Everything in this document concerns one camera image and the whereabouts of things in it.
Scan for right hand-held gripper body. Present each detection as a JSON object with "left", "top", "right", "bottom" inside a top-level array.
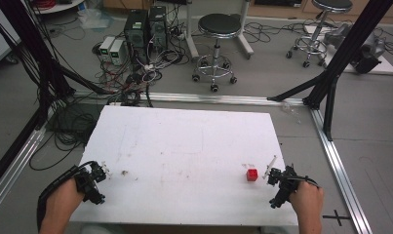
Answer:
[{"left": 266, "top": 164, "right": 301, "bottom": 210}]

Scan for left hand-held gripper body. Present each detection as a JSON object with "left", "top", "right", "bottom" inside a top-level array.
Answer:
[{"left": 74, "top": 160, "right": 107, "bottom": 206}]

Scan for person's right hand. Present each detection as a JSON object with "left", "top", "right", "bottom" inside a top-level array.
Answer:
[{"left": 289, "top": 180, "right": 326, "bottom": 223}]

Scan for person's left hand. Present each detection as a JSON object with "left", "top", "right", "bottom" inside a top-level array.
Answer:
[{"left": 43, "top": 176, "right": 86, "bottom": 225}]

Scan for clear plastic scrap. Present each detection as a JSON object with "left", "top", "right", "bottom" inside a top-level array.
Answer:
[{"left": 280, "top": 100, "right": 303, "bottom": 126}]

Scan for black floor mat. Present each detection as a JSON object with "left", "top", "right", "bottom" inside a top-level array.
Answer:
[{"left": 47, "top": 102, "right": 106, "bottom": 144}]

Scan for white bench power supply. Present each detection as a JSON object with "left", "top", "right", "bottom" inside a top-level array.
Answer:
[
  {"left": 109, "top": 39, "right": 126, "bottom": 66},
  {"left": 98, "top": 35, "right": 116, "bottom": 62}
]

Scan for black computer tower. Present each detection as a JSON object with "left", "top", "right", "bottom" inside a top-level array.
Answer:
[
  {"left": 123, "top": 9, "right": 150, "bottom": 65},
  {"left": 147, "top": 5, "right": 169, "bottom": 54}
]

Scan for black round swivel stool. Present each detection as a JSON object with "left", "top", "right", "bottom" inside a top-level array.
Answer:
[
  {"left": 285, "top": 0, "right": 354, "bottom": 69},
  {"left": 191, "top": 13, "right": 243, "bottom": 94}
]

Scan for grey device on white board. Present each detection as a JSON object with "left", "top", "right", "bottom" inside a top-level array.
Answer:
[{"left": 323, "top": 22, "right": 393, "bottom": 76}]

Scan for clear plastic bag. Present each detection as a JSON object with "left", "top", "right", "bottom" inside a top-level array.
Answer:
[{"left": 77, "top": 7, "right": 115, "bottom": 31}]

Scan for white desk legs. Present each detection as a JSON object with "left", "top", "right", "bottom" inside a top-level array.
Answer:
[{"left": 183, "top": 0, "right": 255, "bottom": 63}]

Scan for white cabinet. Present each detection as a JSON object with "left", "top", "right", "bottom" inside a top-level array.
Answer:
[{"left": 0, "top": 0, "right": 22, "bottom": 65}]

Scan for round white table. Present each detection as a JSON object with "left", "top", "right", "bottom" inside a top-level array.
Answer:
[{"left": 30, "top": 0, "right": 86, "bottom": 16}]

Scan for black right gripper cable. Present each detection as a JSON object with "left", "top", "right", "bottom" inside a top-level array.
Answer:
[{"left": 293, "top": 175, "right": 321, "bottom": 190}]

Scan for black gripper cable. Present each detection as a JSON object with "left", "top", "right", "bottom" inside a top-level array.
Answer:
[
  {"left": 293, "top": 175, "right": 321, "bottom": 190},
  {"left": 36, "top": 160, "right": 99, "bottom": 232}
]

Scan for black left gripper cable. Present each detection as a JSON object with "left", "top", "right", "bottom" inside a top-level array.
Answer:
[{"left": 36, "top": 160, "right": 99, "bottom": 232}]

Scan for black looped floor cables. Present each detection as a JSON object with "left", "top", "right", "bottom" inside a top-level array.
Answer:
[{"left": 28, "top": 104, "right": 102, "bottom": 172}]

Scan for aluminium floor rail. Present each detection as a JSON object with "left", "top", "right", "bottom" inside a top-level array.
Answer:
[
  {"left": 0, "top": 125, "right": 48, "bottom": 220},
  {"left": 309, "top": 107, "right": 374, "bottom": 234},
  {"left": 71, "top": 90, "right": 306, "bottom": 107}
]

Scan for tangle of floor cables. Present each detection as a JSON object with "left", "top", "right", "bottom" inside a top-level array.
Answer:
[{"left": 91, "top": 19, "right": 193, "bottom": 109}]

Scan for black cables by stool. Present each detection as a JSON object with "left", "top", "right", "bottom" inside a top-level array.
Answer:
[{"left": 242, "top": 18, "right": 319, "bottom": 46}]

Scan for black braced frame post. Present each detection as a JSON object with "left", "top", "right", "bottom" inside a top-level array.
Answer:
[{"left": 266, "top": 0, "right": 393, "bottom": 142}]

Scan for black frame post with cables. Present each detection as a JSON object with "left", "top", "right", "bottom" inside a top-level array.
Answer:
[{"left": 0, "top": 0, "right": 115, "bottom": 193}]

